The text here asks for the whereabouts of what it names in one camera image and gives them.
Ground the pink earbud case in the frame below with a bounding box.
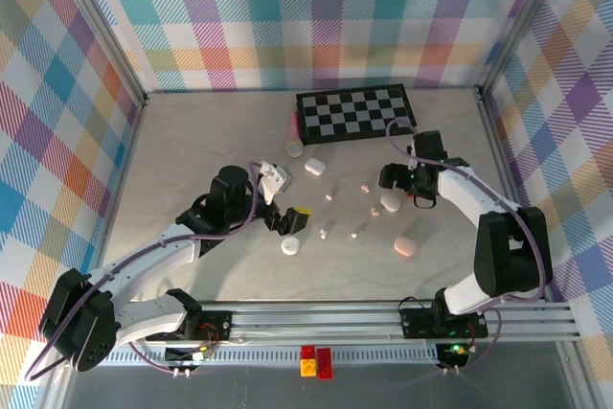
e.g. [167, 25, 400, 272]
[393, 235, 419, 261]

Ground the white oval earbud case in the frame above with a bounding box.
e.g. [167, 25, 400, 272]
[379, 192, 402, 214]

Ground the black grey checkerboard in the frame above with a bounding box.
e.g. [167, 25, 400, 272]
[295, 83, 418, 146]

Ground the pink cylindrical tube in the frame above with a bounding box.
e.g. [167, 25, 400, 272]
[285, 110, 305, 158]

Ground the long red toy brick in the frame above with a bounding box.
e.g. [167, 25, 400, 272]
[316, 347, 335, 380]

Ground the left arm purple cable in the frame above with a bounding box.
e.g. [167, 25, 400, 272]
[23, 162, 264, 381]

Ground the aluminium floor side rail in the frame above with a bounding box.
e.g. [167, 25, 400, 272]
[37, 95, 149, 409]
[476, 87, 583, 409]

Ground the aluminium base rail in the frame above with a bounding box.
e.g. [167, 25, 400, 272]
[50, 298, 579, 348]

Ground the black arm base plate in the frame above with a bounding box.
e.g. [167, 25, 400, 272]
[145, 310, 235, 344]
[398, 307, 489, 339]

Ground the white slotted cable duct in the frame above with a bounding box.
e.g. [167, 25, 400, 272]
[75, 349, 444, 366]

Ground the black electronics bracket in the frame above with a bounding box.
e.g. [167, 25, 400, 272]
[435, 342, 480, 365]
[164, 345, 215, 367]

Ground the aluminium frame post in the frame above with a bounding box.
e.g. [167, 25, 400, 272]
[45, 0, 149, 108]
[476, 0, 576, 103]

